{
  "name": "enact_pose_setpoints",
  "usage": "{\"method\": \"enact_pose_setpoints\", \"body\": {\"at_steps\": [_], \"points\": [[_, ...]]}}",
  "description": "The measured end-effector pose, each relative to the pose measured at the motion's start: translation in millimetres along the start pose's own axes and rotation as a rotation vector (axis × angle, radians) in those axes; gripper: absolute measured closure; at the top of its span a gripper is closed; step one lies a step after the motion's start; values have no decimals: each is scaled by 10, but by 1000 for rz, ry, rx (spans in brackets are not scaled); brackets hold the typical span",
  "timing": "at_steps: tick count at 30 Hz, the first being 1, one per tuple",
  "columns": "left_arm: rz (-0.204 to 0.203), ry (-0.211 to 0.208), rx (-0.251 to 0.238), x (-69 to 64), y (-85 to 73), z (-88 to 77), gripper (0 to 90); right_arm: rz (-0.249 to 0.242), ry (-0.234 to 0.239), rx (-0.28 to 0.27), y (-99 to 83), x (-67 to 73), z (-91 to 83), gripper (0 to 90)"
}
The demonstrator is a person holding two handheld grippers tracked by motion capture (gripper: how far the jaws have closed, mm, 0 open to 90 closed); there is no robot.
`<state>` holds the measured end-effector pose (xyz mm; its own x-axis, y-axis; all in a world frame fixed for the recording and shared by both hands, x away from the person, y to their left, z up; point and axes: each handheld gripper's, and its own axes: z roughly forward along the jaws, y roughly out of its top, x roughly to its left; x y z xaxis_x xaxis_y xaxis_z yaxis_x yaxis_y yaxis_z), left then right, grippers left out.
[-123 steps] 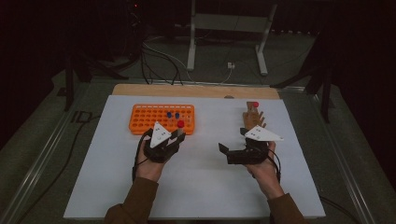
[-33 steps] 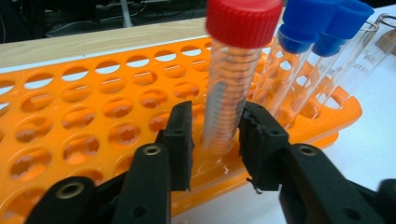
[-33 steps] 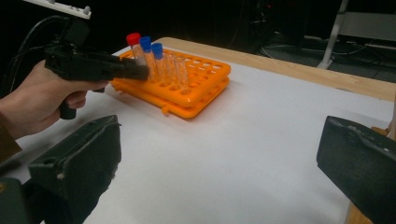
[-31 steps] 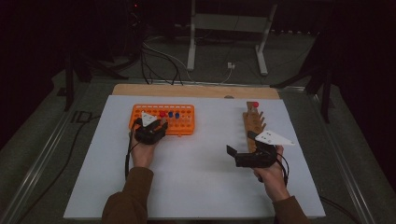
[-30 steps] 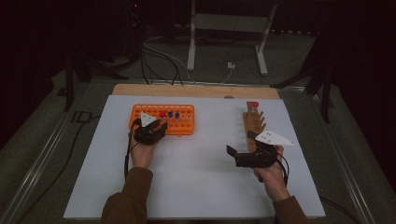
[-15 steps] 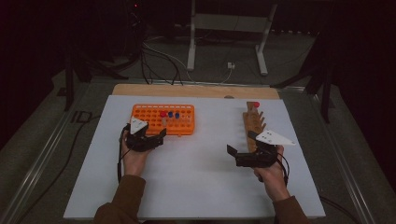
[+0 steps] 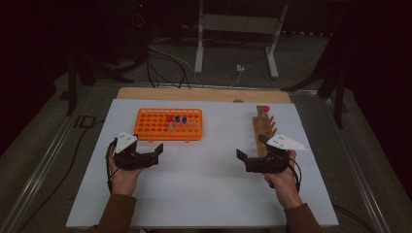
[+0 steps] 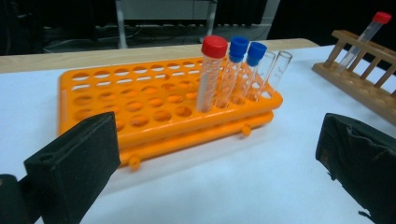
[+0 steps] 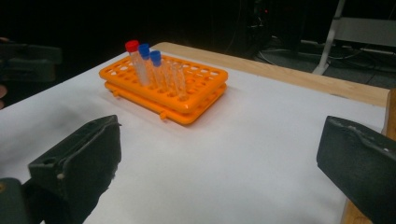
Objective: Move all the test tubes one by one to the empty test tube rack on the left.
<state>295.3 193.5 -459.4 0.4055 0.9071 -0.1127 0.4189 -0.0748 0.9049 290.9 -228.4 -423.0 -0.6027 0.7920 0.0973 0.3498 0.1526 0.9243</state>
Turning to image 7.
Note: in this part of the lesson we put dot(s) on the blue-capped test tube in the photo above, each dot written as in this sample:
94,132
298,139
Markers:
177,119
184,120

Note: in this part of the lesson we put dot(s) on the person's right hand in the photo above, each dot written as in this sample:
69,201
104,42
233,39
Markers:
286,187

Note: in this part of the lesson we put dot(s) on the white table board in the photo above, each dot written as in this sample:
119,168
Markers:
207,194

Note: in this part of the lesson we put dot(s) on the dark equipment rack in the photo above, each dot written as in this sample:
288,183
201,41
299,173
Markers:
141,29

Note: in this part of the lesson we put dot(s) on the aluminium frame rail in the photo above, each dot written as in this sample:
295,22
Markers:
359,171
42,168

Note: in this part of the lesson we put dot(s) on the grey metal stand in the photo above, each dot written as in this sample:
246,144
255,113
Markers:
239,23

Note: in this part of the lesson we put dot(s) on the orange plastic test tube rack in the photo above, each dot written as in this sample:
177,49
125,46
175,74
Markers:
150,124

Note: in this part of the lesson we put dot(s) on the wooden test tube rack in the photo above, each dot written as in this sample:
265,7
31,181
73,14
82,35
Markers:
260,127

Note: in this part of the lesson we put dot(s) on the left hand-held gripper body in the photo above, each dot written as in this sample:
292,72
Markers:
129,160

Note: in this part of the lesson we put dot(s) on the black tripod stand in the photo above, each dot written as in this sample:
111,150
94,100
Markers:
73,84
338,97

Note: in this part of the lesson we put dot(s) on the white power plug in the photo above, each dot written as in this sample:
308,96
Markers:
240,68

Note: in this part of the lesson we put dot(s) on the person's left hand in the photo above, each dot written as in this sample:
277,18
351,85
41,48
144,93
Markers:
124,181

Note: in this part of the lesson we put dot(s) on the red-capped test tube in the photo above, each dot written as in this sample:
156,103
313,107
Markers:
169,118
266,108

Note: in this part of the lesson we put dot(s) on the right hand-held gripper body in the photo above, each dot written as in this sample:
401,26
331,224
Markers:
265,164

